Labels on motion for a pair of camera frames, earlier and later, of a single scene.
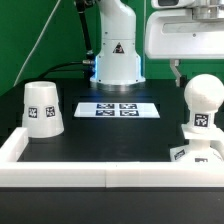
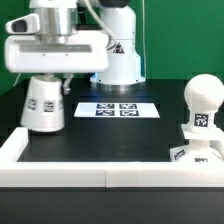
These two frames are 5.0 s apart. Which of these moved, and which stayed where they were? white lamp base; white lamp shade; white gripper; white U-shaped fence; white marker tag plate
Moved: white lamp shade; white gripper
Stayed: white lamp base; white U-shaped fence; white marker tag plate
